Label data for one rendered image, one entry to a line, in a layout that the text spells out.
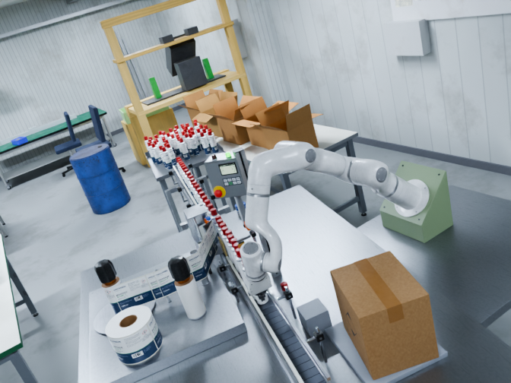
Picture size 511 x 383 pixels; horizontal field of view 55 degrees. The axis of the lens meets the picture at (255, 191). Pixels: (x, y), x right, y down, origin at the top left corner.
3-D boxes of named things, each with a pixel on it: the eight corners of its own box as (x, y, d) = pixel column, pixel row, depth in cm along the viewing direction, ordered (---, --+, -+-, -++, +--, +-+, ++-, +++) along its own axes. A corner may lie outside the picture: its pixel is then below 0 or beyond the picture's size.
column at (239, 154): (270, 273, 245) (231, 150, 219) (278, 270, 246) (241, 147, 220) (273, 277, 241) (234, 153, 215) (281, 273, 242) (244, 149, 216)
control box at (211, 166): (222, 190, 238) (210, 154, 231) (255, 185, 232) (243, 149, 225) (215, 200, 230) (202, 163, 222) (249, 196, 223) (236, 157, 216)
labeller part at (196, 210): (183, 211, 267) (182, 209, 266) (202, 204, 269) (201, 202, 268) (188, 219, 254) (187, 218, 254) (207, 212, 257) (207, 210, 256)
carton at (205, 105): (195, 138, 526) (183, 106, 512) (228, 123, 546) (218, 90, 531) (215, 143, 489) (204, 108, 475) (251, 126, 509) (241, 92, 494)
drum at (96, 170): (126, 191, 672) (104, 139, 642) (135, 202, 628) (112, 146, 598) (90, 207, 656) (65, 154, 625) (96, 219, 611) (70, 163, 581)
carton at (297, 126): (255, 159, 417) (243, 117, 402) (299, 135, 439) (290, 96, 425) (286, 166, 383) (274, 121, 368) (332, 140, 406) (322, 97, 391)
